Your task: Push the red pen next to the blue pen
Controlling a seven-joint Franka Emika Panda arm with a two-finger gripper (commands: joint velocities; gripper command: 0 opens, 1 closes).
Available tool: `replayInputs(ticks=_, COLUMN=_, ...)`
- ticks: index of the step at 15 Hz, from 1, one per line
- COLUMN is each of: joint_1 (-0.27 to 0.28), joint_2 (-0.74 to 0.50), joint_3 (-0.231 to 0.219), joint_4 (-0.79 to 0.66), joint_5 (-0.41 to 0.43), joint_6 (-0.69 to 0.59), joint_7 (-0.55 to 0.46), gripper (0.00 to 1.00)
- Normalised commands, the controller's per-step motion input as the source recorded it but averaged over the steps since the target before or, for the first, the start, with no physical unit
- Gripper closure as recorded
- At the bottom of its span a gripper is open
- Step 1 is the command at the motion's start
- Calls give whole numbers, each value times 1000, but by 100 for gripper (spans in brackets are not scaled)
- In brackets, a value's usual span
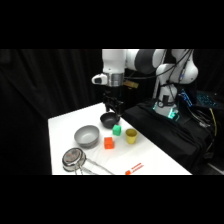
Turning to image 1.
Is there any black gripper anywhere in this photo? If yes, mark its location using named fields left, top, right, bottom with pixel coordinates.
left=102, top=85, right=125, bottom=117

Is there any red pen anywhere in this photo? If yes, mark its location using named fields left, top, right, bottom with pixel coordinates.
left=124, top=162, right=146, bottom=176

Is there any black bowl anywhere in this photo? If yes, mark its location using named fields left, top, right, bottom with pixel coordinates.
left=99, top=112, right=121, bottom=129

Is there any green cube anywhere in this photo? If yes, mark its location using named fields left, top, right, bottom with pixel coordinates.
left=112, top=124, right=122, bottom=137

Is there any yellow cup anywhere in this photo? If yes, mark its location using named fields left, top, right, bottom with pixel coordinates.
left=125, top=128, right=138, bottom=145

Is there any orange cube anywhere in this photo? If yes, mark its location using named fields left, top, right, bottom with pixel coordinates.
left=103, top=136, right=115, bottom=150

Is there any grey bowl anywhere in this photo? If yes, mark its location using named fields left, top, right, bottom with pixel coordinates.
left=73, top=124, right=100, bottom=149

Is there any black robot stand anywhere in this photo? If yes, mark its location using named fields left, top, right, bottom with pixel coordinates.
left=122, top=99, right=224, bottom=176

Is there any black curtain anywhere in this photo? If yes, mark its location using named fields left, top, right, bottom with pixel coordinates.
left=0, top=49, right=224, bottom=176

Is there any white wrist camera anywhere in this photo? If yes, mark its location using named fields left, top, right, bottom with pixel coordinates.
left=91, top=73, right=109, bottom=85

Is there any metal strainer with handle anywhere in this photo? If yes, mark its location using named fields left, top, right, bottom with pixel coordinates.
left=61, top=147, right=115, bottom=176

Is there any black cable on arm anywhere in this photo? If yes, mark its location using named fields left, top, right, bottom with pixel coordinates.
left=123, top=49, right=195, bottom=101

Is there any yellow cable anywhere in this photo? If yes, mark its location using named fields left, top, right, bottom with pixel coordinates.
left=209, top=108, right=218, bottom=138

